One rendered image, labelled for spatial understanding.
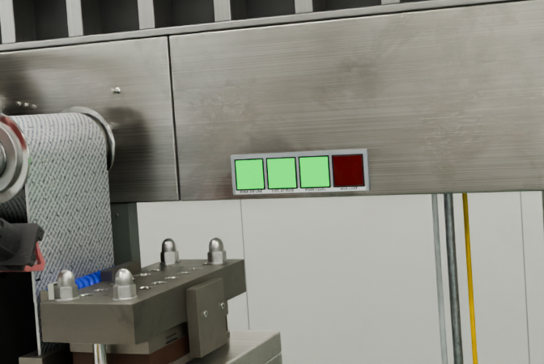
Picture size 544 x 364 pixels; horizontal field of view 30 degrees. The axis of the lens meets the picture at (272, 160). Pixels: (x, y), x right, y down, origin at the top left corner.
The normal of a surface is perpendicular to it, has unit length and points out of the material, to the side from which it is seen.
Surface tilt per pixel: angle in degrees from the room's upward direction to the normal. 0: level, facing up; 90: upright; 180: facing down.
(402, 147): 90
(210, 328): 90
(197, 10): 90
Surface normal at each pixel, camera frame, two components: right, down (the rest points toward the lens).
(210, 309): 0.92, -0.04
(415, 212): -0.38, 0.07
